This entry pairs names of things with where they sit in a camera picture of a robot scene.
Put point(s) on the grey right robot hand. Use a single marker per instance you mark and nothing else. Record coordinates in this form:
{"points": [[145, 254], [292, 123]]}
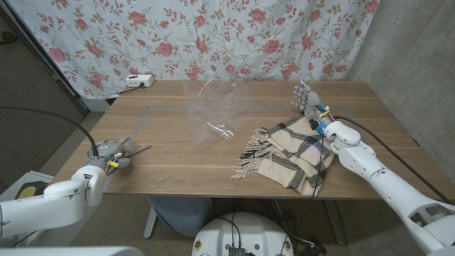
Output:
{"points": [[313, 103]]}

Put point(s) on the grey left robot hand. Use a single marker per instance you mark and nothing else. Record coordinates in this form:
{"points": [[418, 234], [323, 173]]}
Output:
{"points": [[108, 151]]}

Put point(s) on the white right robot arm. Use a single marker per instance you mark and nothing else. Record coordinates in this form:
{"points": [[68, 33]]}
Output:
{"points": [[384, 179]]}

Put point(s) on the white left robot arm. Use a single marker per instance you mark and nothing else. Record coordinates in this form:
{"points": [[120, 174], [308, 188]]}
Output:
{"points": [[53, 206]]}

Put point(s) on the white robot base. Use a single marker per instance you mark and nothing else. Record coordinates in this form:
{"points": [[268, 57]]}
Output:
{"points": [[249, 234]]}

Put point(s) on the beige plaid fringed scarf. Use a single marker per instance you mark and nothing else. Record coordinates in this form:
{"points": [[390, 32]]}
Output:
{"points": [[284, 156]]}

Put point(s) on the white power strip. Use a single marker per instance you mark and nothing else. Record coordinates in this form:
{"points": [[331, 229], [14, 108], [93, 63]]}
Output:
{"points": [[139, 80]]}

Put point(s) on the yellow black floor object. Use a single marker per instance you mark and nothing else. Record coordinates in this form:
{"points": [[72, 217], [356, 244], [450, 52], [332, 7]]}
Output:
{"points": [[30, 190]]}

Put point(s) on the grey chair under table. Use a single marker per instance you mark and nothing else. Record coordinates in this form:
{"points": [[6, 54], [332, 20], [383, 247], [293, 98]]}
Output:
{"points": [[181, 213]]}

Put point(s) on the clear plastic bag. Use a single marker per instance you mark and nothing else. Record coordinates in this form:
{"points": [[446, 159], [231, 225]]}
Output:
{"points": [[217, 106]]}

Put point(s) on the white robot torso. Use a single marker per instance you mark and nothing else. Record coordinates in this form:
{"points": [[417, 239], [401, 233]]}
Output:
{"points": [[71, 252]]}

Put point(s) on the white floor panel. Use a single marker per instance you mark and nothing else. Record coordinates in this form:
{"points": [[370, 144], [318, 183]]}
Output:
{"points": [[9, 195]]}

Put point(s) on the floral print backdrop curtain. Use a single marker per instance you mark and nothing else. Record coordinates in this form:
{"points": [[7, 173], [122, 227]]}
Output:
{"points": [[213, 35]]}

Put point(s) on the grey metal table leg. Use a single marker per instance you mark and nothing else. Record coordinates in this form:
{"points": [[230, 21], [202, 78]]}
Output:
{"points": [[336, 224]]}

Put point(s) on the black power adapter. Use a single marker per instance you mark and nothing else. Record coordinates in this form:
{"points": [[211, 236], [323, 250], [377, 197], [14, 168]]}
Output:
{"points": [[316, 249]]}

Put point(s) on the black backdrop frame pole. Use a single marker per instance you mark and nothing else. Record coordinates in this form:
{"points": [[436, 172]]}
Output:
{"points": [[46, 60]]}

